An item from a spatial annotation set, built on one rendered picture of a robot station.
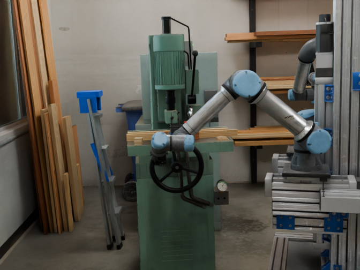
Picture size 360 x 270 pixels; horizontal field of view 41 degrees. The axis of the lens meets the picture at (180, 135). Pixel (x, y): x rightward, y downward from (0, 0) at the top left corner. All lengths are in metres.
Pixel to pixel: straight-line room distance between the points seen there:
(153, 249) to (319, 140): 1.19
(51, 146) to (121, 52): 1.63
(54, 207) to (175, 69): 1.81
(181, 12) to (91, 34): 0.97
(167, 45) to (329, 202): 1.21
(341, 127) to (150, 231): 1.20
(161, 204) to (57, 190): 1.44
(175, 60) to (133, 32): 2.44
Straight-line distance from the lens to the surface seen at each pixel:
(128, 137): 2.85
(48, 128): 3.90
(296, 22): 5.29
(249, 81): 2.12
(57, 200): 4.01
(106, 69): 5.18
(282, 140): 4.85
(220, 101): 2.27
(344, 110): 2.54
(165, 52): 2.74
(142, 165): 2.72
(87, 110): 3.47
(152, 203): 2.77
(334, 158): 2.58
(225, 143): 2.74
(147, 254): 2.88
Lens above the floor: 1.38
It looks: 9 degrees down
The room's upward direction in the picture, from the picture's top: 2 degrees counter-clockwise
